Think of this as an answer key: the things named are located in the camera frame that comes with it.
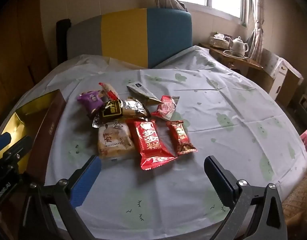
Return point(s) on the gold and brown gift box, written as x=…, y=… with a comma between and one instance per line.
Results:
x=38, y=119

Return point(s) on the large red snack packet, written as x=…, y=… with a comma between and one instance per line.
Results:
x=151, y=148

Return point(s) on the wooden side table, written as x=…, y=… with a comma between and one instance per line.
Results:
x=248, y=68

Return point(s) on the grey yellow blue sofa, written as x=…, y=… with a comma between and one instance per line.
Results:
x=143, y=37

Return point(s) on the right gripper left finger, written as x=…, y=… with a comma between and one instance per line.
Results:
x=68, y=194

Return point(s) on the white sachet with black label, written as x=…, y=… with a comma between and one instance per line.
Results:
x=142, y=92

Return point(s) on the black and gold snack packet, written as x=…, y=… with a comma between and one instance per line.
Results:
x=108, y=112

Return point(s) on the white teapot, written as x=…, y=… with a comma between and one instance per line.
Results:
x=237, y=46

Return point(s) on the black chair back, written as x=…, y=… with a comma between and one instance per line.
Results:
x=62, y=27

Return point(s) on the red white round-logo packet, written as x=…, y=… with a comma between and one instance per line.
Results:
x=166, y=108

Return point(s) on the purple snack packet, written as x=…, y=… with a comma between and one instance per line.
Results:
x=92, y=100

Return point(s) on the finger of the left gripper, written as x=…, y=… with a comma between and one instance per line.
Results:
x=5, y=139

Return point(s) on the light blue patterned tablecloth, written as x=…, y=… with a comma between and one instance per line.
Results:
x=224, y=114

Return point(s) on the green yellow cracker pack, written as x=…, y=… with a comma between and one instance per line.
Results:
x=134, y=108

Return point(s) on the small red snack bar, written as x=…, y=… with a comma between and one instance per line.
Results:
x=180, y=139

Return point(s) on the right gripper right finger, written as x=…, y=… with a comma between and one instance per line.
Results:
x=255, y=212

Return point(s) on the right side curtain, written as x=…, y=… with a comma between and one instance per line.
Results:
x=255, y=40

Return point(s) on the beige pastry packet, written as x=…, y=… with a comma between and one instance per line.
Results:
x=114, y=141

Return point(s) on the white cardboard box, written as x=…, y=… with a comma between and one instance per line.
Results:
x=281, y=78

